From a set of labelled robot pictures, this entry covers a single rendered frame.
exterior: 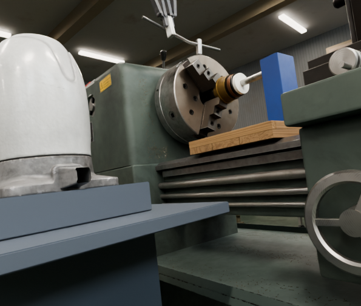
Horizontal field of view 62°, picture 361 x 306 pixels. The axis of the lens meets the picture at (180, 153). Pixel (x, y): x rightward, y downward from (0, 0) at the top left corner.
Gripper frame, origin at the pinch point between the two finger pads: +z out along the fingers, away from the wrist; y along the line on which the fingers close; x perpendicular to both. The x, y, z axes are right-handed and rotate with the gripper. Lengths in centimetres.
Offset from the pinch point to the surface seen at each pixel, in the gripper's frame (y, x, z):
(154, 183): -12, 13, 53
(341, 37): 713, 225, -186
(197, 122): 0.9, -2.5, 36.0
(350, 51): -18, -62, 40
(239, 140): -10, -29, 47
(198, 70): 2.3, -7.4, 19.3
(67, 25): 131, 439, -260
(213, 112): 3.6, -8.4, 34.5
